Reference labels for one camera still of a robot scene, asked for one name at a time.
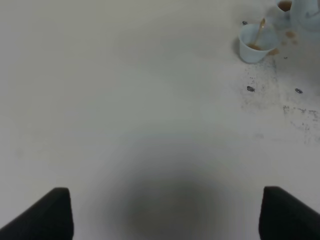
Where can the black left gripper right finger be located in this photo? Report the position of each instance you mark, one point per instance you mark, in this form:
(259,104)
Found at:
(284,217)

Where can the light blue porcelain teapot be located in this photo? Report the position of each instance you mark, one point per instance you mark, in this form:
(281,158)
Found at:
(304,14)

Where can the near light blue teacup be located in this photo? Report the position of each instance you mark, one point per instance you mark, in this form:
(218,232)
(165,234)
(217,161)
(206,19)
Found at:
(255,44)

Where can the far light blue teacup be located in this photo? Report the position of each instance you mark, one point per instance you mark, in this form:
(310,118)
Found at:
(282,14)

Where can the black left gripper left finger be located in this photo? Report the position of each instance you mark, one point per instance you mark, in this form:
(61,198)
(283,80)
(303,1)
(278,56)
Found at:
(50,218)

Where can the light blue teacup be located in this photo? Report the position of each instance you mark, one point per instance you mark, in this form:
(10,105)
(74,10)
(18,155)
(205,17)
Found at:
(255,44)
(282,14)

